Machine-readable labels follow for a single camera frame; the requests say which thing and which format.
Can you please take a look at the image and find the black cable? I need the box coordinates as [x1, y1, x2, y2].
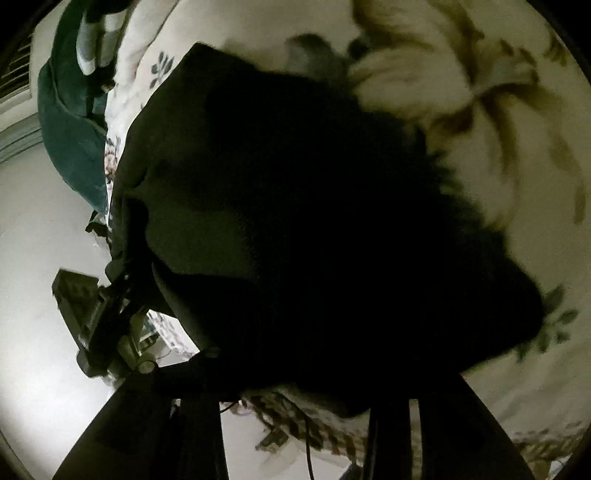
[217, 398, 317, 480]

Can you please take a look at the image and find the striped white green cloth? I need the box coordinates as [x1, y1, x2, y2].
[76, 0, 127, 75]

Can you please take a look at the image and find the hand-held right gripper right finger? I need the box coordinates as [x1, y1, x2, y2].
[362, 371, 537, 480]

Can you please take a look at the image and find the teal blanket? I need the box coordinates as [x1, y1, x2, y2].
[38, 0, 116, 214]

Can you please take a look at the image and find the white printed blanket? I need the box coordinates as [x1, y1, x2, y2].
[104, 0, 591, 480]

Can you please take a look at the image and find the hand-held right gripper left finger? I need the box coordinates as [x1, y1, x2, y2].
[52, 346, 230, 480]

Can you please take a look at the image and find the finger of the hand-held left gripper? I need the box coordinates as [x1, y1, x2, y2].
[95, 270, 141, 335]

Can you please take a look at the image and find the window grille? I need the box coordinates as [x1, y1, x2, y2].
[0, 39, 35, 106]

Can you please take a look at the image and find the black garment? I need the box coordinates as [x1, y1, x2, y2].
[105, 42, 546, 418]

